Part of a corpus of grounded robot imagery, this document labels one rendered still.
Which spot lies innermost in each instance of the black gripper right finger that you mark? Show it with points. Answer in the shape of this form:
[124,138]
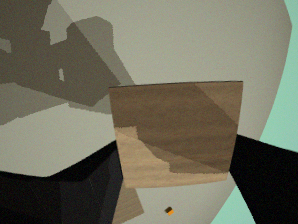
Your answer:
[267,177]

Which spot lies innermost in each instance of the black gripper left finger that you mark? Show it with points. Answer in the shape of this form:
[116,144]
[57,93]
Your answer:
[85,193]

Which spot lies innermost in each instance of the small orange block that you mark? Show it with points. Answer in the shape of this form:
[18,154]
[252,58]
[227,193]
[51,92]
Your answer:
[170,211]

